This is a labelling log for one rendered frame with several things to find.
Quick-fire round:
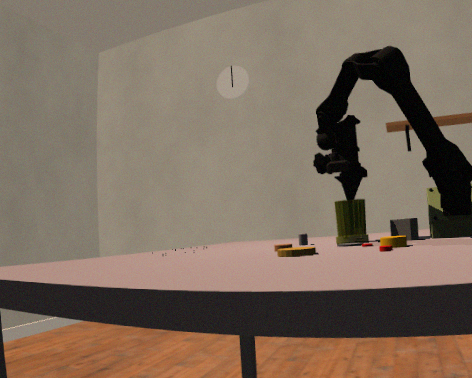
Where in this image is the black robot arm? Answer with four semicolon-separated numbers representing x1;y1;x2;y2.
313;46;472;216

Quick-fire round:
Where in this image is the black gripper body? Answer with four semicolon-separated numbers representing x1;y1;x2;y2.
326;142;367;177

